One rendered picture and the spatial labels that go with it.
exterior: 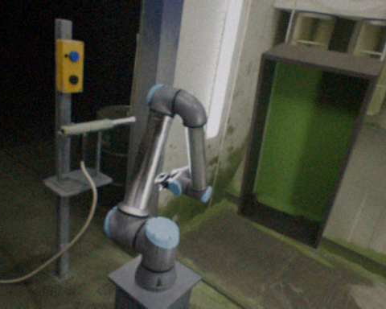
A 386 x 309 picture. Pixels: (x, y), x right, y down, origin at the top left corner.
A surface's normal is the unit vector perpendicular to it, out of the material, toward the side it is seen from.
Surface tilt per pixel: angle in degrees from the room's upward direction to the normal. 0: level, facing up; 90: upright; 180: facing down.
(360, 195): 57
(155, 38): 90
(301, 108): 102
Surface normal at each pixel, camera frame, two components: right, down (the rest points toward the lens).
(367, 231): -0.41, -0.33
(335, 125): -0.53, 0.42
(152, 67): -0.59, 0.21
